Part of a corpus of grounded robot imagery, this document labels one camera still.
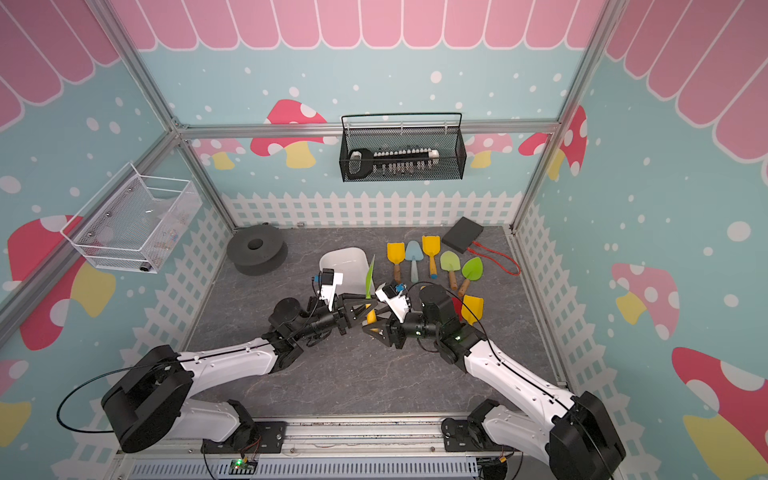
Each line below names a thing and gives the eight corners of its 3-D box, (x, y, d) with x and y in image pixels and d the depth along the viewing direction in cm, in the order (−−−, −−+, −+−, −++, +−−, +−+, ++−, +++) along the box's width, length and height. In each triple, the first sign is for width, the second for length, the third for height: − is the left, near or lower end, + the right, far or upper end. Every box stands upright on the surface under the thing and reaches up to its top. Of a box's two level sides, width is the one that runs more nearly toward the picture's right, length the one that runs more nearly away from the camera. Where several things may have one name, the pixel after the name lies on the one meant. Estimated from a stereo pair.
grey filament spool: (225, 276, 109) (216, 265, 104) (242, 237, 121) (235, 225, 116) (280, 276, 109) (274, 265, 104) (291, 237, 121) (287, 225, 116)
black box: (440, 241, 119) (441, 237, 117) (460, 219, 127) (461, 215, 125) (463, 253, 115) (464, 250, 113) (482, 230, 123) (484, 226, 121)
